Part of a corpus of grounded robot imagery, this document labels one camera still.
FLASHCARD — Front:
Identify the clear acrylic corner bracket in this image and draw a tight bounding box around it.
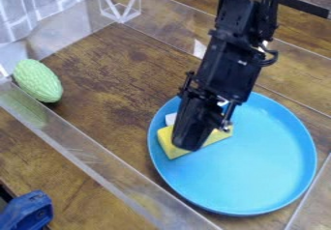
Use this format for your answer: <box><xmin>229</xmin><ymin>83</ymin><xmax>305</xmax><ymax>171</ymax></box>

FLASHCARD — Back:
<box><xmin>97</xmin><ymin>0</ymin><xmax>140</xmax><ymax>24</ymax></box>

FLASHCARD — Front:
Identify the blue clamp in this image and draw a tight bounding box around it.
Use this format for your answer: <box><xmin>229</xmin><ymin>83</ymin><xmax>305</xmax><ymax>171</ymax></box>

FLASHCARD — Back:
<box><xmin>0</xmin><ymin>190</ymin><xmax>55</xmax><ymax>230</ymax></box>

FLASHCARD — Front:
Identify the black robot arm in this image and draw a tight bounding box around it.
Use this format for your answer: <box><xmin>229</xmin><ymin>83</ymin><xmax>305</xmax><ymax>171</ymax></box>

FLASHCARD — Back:
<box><xmin>171</xmin><ymin>0</ymin><xmax>278</xmax><ymax>151</ymax></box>

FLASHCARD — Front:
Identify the white patterned curtain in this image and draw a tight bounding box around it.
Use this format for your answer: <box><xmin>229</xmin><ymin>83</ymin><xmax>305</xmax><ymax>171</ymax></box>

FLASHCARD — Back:
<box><xmin>0</xmin><ymin>0</ymin><xmax>130</xmax><ymax>44</ymax></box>

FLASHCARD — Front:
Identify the yellow butter block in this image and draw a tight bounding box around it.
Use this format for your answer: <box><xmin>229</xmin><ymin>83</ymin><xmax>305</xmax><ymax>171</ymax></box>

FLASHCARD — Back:
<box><xmin>156</xmin><ymin>126</ymin><xmax>234</xmax><ymax>159</ymax></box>

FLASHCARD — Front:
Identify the green bitter gourd toy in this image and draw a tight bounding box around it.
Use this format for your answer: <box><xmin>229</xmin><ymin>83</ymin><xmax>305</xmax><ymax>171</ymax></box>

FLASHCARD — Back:
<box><xmin>13</xmin><ymin>59</ymin><xmax>63</xmax><ymax>102</ymax></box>

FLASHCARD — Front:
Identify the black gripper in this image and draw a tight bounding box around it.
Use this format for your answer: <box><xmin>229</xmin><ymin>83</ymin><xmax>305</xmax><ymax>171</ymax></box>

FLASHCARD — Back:
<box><xmin>171</xmin><ymin>30</ymin><xmax>265</xmax><ymax>152</ymax></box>

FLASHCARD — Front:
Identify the clear acrylic barrier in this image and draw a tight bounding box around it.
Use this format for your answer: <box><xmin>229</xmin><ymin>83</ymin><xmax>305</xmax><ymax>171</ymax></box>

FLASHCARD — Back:
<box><xmin>127</xmin><ymin>0</ymin><xmax>331</xmax><ymax>118</ymax></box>
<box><xmin>0</xmin><ymin>78</ymin><xmax>221</xmax><ymax>230</ymax></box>

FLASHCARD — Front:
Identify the clear acrylic front barrier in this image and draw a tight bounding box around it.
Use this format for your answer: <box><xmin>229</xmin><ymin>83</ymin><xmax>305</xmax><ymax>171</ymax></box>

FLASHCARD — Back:
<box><xmin>0</xmin><ymin>78</ymin><xmax>221</xmax><ymax>230</ymax></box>

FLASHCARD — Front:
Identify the white toy fish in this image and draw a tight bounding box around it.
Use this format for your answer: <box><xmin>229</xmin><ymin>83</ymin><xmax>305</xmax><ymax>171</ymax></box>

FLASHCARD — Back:
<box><xmin>164</xmin><ymin>113</ymin><xmax>177</xmax><ymax>126</ymax></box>

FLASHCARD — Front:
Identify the clear acrylic back barrier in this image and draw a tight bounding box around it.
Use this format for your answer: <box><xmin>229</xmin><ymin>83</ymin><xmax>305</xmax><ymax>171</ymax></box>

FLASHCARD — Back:
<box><xmin>127</xmin><ymin>0</ymin><xmax>331</xmax><ymax>118</ymax></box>

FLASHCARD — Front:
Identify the blue oval tray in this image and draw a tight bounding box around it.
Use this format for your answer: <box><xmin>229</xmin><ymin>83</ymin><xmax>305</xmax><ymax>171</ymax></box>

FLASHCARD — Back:
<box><xmin>147</xmin><ymin>93</ymin><xmax>316</xmax><ymax>216</ymax></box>

